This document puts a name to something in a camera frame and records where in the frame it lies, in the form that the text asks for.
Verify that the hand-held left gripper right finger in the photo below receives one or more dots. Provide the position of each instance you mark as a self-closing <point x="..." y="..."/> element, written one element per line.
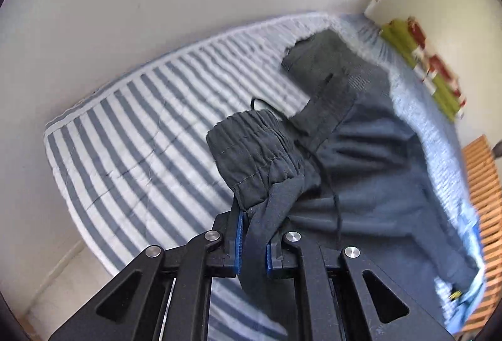
<point x="270" y="260"/>

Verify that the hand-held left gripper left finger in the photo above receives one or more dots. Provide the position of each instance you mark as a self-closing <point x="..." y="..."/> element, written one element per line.
<point x="237" y="246"/>

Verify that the folded dark grey pants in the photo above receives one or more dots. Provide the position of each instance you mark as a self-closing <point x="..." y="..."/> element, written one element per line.
<point x="325" y="58"/>

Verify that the blue white striped bed sheet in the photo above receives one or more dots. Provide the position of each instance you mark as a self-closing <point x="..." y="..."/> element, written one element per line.
<point x="129" y="137"/>

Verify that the yellow black striped item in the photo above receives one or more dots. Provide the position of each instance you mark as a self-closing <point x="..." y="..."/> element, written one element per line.
<point x="455" y="296"/>

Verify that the light blue denim jeans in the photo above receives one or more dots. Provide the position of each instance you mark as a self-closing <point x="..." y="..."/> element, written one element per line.
<point x="470" y="298"/>

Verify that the wooden slatted bed rail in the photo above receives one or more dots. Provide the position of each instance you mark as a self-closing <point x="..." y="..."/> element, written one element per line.
<point x="482" y="176"/>

